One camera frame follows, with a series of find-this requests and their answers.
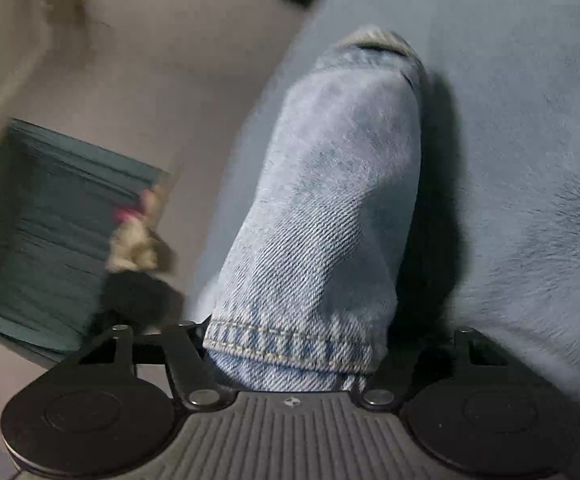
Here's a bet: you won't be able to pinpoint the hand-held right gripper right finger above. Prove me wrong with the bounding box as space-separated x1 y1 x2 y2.
359 327 512 407

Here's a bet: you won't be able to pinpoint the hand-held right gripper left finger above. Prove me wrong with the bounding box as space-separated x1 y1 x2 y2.
77 321 237 409

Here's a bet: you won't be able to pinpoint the light blue denim jeans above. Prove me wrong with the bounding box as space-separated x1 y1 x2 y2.
189 24 430 394

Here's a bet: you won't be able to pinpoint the dark cloth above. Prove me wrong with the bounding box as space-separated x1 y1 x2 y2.
101 270 187 333

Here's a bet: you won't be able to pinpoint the beige and pink fluffy object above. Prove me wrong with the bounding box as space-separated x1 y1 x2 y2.
107 184 177 276

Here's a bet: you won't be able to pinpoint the blue fleece blanket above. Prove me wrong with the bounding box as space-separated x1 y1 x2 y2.
185 0 580 413

